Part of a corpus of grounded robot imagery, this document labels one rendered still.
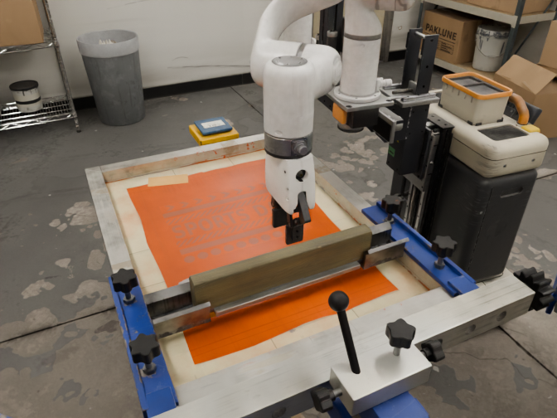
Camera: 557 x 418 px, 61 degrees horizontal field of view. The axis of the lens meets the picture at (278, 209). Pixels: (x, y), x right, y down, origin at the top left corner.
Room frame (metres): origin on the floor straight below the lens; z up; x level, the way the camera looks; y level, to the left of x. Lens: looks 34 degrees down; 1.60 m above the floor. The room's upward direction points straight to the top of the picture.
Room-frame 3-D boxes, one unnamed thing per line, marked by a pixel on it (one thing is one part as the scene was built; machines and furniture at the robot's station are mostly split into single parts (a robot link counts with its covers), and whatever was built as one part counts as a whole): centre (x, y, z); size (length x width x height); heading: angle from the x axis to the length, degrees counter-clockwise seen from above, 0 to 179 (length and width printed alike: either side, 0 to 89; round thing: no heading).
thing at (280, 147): (0.66, -0.02, 1.28); 0.09 x 0.07 x 0.03; 25
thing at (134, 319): (0.53, 0.23, 0.98); 0.30 x 0.05 x 0.07; 25
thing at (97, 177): (0.86, 0.08, 0.97); 0.79 x 0.58 x 0.04; 25
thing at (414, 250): (0.77, -0.27, 0.98); 0.30 x 0.05 x 0.07; 25
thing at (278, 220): (0.70, 0.00, 1.13); 0.03 x 0.03 x 0.07; 25
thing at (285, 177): (0.67, -0.02, 1.22); 0.10 x 0.07 x 0.11; 25
